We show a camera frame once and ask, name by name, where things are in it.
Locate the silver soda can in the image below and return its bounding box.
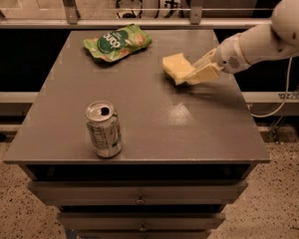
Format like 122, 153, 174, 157
85, 101, 122, 158

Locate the top grey drawer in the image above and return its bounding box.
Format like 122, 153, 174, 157
29, 180, 247, 206

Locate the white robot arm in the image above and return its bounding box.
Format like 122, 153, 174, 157
184, 0, 299, 85

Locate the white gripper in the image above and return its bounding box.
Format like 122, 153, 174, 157
185, 34, 250, 85

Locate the metal railing frame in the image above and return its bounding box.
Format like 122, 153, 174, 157
0, 0, 279, 30

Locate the white cable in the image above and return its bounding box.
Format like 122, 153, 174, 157
250, 57, 294, 119

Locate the grey drawer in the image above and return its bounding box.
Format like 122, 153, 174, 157
29, 180, 247, 206
58, 213, 225, 232

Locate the yellow sponge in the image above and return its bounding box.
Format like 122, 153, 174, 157
162, 53, 194, 85

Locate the grey drawer cabinet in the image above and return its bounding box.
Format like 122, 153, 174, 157
5, 30, 269, 239

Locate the green rice chip bag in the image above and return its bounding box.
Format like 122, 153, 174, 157
83, 24, 152, 63

